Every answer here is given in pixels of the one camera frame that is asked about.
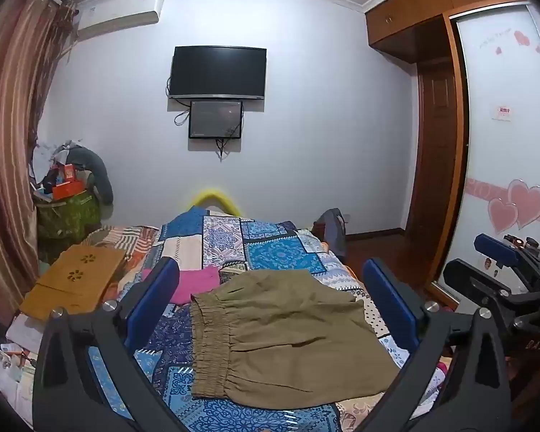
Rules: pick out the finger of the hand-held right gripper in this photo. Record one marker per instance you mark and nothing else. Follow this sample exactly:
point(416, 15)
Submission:
point(472, 279)
point(495, 249)

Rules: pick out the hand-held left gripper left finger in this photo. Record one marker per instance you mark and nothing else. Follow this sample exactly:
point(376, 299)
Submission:
point(155, 297)

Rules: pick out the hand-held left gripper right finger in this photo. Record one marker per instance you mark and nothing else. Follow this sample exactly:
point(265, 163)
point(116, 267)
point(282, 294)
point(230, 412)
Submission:
point(387, 292)

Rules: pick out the khaki pants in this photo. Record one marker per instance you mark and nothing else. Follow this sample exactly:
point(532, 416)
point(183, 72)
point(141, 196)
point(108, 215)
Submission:
point(288, 337)

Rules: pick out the pink garment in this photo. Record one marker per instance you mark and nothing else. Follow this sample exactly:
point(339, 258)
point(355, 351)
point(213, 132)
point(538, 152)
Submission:
point(193, 283)

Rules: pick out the striped orange white cloth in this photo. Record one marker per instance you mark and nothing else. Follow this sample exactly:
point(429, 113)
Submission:
point(121, 238)

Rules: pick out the grey backpack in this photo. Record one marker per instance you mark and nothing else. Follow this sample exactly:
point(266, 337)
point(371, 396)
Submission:
point(335, 229)

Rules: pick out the wooden lap desk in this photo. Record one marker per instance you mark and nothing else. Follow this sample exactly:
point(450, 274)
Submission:
point(67, 279)

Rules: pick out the wooden wardrobe with heart stickers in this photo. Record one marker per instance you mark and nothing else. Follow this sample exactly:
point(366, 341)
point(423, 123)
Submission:
point(499, 153)

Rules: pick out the yellow curved bar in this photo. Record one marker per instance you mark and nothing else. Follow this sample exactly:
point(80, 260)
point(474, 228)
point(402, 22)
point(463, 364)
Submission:
point(211, 195)

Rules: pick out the blue patchwork blanket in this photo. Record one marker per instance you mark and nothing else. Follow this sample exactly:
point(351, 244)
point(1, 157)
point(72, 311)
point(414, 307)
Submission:
point(270, 252)

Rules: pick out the orange box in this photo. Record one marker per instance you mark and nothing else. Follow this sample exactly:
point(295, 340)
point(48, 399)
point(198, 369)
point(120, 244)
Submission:
point(67, 190)

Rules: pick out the pile of papers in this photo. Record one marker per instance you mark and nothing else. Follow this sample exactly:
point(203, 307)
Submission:
point(13, 369)

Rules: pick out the white plastic bag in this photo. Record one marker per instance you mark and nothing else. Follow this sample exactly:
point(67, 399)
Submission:
point(42, 159)

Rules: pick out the striped brown curtain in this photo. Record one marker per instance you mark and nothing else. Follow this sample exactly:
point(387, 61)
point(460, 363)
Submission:
point(9, 144)

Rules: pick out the white air conditioner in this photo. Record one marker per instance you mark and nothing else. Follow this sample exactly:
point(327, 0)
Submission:
point(117, 13)

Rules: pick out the small black wall monitor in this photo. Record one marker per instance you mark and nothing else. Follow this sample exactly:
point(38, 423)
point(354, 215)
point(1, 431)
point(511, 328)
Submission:
point(216, 119)

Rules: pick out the black wall television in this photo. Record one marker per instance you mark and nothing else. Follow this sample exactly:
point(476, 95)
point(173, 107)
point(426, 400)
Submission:
point(218, 72)

